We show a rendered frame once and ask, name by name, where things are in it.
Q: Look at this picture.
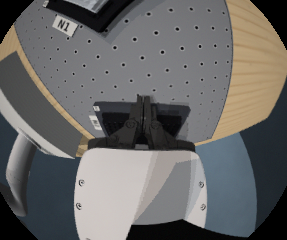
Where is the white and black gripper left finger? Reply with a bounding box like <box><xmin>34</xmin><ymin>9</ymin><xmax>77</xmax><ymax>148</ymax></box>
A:
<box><xmin>87</xmin><ymin>95</ymin><xmax>143</xmax><ymax>149</ymax></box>

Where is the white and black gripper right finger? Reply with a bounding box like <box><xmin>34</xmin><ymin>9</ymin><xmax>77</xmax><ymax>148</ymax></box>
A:
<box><xmin>143</xmin><ymin>96</ymin><xmax>195</xmax><ymax>152</ymax></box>

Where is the white label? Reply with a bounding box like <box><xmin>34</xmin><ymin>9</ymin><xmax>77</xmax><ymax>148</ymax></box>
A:
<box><xmin>89</xmin><ymin>116</ymin><xmax>102</xmax><ymax>130</ymax></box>
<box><xmin>52</xmin><ymin>15</ymin><xmax>78</xmax><ymax>37</ymax></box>

